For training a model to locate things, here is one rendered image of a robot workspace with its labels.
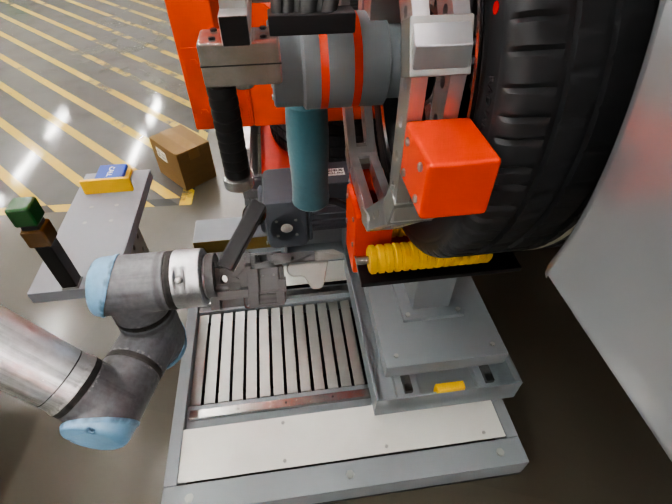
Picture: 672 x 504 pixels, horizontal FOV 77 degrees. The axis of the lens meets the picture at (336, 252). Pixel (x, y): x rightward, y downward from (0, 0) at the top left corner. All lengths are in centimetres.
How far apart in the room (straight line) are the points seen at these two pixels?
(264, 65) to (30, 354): 46
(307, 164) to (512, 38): 55
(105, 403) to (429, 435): 74
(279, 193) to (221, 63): 69
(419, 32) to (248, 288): 40
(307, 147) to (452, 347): 58
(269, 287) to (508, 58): 42
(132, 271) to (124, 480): 70
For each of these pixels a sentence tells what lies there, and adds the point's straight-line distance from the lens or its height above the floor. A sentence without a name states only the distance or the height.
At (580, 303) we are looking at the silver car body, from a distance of 50.
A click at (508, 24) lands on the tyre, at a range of 48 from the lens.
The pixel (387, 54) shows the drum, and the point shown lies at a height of 88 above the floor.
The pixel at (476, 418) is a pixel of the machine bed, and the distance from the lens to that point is 118.
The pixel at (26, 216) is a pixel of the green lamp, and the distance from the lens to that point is 90.
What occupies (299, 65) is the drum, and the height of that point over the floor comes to 87.
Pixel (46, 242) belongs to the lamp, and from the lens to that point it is 93.
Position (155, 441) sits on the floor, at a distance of 128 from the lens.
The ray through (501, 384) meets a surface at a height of 17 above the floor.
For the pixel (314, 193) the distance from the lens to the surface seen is 96.
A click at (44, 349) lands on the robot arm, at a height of 63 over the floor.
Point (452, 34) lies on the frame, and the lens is 48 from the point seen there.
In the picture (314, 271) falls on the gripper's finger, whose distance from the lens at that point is 65.
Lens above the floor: 111
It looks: 45 degrees down
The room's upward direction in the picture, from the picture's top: straight up
